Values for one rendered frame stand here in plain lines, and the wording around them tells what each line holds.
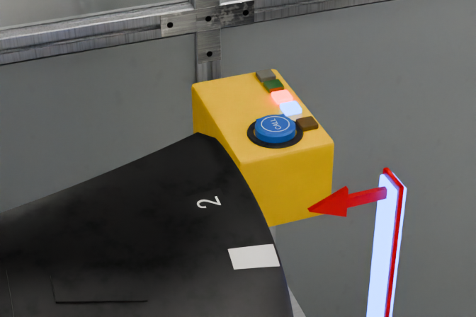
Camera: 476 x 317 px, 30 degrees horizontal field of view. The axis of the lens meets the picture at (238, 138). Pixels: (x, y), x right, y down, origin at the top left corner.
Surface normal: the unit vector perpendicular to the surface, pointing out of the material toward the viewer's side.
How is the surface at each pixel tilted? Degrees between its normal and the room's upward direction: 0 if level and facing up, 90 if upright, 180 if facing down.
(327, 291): 90
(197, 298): 20
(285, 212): 90
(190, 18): 90
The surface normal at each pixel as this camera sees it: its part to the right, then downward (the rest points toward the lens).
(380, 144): 0.33, 0.52
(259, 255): 0.23, -0.64
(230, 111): -0.01, -0.83
